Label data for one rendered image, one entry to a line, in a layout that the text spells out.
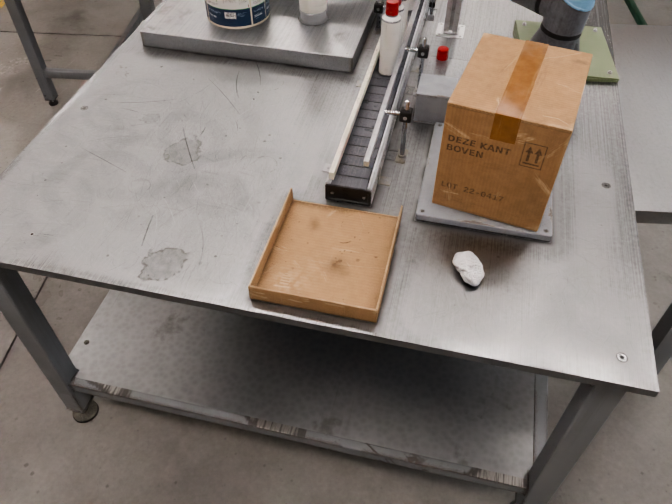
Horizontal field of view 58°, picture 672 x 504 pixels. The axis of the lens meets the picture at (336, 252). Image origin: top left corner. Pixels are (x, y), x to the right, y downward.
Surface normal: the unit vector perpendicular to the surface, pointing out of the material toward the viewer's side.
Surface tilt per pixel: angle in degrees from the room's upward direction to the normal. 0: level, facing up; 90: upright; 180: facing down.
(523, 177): 90
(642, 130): 0
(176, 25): 0
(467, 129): 90
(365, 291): 0
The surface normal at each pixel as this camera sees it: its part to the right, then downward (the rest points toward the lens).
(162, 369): 0.00, -0.68
